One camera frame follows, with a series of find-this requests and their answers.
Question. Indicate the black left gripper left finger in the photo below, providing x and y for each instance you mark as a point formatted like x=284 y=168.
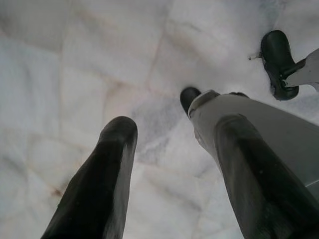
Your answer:
x=99 y=186

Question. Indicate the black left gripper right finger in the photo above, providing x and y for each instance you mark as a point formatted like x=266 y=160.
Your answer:
x=261 y=186

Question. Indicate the grey robot left leg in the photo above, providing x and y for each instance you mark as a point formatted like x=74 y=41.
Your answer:
x=286 y=124

